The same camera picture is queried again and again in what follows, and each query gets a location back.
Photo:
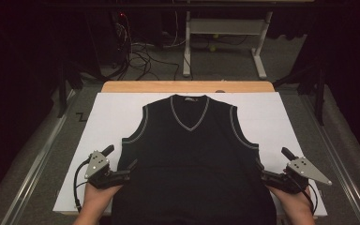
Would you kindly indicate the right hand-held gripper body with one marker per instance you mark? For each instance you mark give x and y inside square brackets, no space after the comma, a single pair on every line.
[303,170]

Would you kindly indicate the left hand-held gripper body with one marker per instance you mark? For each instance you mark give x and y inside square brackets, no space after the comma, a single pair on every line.
[97,164]

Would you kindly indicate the dark knitted vest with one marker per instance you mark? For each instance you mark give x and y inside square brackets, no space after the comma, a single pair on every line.
[193,162]

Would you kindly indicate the person's right hand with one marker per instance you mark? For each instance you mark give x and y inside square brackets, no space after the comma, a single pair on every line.
[290,200]

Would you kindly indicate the person's left hand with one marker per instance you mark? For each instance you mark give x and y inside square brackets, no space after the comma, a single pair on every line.
[98,197]

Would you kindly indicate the white board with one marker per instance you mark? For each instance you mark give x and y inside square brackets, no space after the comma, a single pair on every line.
[115,122]

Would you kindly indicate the black stand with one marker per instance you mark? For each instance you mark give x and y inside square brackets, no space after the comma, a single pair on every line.
[63,90]
[319,93]

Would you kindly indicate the wooden table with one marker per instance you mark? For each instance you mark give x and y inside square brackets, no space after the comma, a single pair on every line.
[184,86]

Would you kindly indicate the yellow tennis ball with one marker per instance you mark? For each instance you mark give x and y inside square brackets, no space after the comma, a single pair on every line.
[212,48]
[215,36]

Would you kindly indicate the metal floor rail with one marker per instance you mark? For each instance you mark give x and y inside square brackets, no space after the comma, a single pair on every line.
[340,162]
[37,162]

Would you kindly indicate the white metal desk frame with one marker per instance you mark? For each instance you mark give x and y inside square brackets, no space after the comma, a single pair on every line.
[226,26]

